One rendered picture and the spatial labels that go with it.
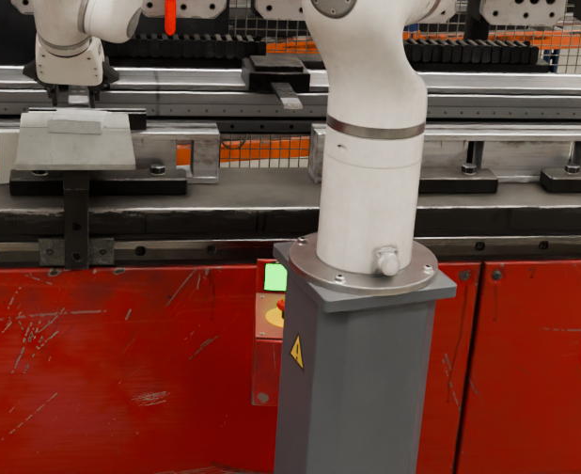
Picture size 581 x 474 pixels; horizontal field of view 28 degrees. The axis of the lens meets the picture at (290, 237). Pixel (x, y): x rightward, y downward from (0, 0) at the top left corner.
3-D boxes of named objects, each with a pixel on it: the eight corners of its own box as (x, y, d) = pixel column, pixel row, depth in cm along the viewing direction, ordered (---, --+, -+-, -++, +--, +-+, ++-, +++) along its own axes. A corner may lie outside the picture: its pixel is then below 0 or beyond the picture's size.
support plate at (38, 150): (15, 170, 177) (15, 164, 177) (21, 118, 201) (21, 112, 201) (135, 170, 181) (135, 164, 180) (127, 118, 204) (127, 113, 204)
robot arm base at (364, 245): (464, 287, 146) (482, 144, 139) (322, 303, 139) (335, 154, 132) (396, 229, 162) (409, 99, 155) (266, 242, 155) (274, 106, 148)
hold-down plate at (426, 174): (336, 194, 209) (337, 178, 208) (330, 183, 214) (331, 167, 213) (497, 193, 215) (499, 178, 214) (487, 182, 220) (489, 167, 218)
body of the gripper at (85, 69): (102, 13, 177) (106, 57, 187) (34, 8, 176) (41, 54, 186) (98, 55, 174) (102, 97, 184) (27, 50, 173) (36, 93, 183)
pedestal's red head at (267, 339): (250, 405, 182) (256, 301, 175) (251, 356, 197) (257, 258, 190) (379, 411, 183) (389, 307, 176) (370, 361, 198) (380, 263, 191)
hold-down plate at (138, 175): (9, 196, 199) (8, 179, 198) (10, 184, 204) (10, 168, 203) (187, 195, 204) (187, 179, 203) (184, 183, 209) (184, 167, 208)
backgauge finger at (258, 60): (259, 115, 213) (261, 87, 211) (241, 76, 237) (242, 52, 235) (324, 115, 215) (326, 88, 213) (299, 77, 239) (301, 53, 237)
